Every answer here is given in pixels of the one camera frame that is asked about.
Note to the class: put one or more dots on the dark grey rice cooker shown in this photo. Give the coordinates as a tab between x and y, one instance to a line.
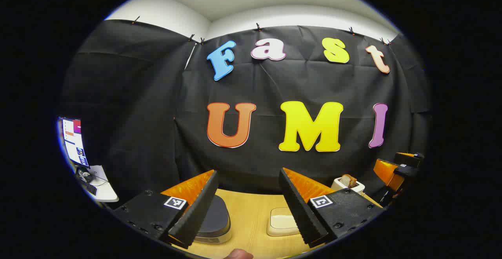
215	219

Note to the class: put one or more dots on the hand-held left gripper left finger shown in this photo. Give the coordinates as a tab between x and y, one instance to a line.
198	214

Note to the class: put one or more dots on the white toaster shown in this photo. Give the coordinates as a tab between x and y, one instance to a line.
355	190

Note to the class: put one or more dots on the black backdrop cloth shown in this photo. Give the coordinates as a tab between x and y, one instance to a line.
157	94

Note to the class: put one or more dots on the toasted bread slice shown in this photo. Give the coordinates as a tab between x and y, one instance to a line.
348	180

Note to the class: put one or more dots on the computer monitor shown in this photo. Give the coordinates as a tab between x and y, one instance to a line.
73	141

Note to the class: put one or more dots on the white side table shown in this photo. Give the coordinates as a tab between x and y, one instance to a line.
104	188

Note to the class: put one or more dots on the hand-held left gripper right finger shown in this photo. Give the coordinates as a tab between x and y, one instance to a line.
298	212

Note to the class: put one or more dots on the black keyboard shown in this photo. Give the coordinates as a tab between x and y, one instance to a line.
91	189

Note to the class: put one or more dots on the clear container of rice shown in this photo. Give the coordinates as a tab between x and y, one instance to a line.
280	221

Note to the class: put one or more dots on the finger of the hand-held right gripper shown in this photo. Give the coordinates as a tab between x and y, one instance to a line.
388	172
410	159

